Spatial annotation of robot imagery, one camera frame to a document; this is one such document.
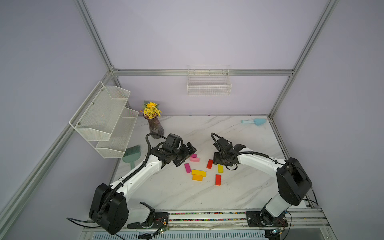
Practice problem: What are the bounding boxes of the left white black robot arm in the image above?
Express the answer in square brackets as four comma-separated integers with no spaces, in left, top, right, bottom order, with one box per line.
[67,133,197,236]

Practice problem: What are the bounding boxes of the red block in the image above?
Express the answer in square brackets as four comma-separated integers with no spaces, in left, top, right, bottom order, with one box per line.
[207,159,214,169]
[215,175,221,186]

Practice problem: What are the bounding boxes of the orange block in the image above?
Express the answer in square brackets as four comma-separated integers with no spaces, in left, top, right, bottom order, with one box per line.
[192,175,204,182]

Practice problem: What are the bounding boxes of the light pink block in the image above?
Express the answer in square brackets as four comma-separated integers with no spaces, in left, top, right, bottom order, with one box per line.
[190,157,200,163]

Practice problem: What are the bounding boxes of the upper white mesh shelf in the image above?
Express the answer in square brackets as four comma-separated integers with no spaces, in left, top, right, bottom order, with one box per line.
[69,82,131,142]

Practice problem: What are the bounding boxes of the aluminium front rail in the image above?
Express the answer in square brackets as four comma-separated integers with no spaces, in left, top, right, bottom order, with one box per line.
[80,208,331,232]

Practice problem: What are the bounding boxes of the teal scoop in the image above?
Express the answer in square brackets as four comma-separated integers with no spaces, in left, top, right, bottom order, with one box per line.
[241,119,267,126]

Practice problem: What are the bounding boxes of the yellow flower bouquet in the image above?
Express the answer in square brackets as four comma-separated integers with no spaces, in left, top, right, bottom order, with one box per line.
[142,101,162,120]

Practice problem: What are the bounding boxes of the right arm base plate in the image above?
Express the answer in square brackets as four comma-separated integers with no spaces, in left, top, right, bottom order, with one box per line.
[246,211,288,228]

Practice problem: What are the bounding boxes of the white mesh shelf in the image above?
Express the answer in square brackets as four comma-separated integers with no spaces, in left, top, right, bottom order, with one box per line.
[96,108,139,159]
[69,82,131,142]

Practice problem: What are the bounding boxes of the lower white mesh shelf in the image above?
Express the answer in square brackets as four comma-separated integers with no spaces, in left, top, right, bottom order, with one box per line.
[96,108,139,159]

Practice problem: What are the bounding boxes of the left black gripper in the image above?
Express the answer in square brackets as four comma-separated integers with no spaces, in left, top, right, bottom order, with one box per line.
[171,142,196,168]

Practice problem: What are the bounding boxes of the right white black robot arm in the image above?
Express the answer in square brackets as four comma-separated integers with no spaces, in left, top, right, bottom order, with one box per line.
[214,143,313,219]

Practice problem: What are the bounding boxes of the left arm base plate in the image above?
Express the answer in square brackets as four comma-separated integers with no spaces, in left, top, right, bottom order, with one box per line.
[127,212,170,229]

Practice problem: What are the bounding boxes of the magenta block lower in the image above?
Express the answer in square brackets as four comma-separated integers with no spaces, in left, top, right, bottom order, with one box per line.
[184,163,192,174]

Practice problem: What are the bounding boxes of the dark glass vase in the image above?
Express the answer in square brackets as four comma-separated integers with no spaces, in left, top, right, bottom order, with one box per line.
[148,117,165,139]

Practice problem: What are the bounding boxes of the white wire wall basket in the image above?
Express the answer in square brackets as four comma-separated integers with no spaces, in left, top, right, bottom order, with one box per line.
[187,65,232,97]

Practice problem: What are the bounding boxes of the yellow large block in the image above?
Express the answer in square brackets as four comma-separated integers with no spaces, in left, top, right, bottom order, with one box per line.
[191,170,207,177]

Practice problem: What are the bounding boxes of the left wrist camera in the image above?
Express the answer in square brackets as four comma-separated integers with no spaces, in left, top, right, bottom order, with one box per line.
[162,134,183,151]

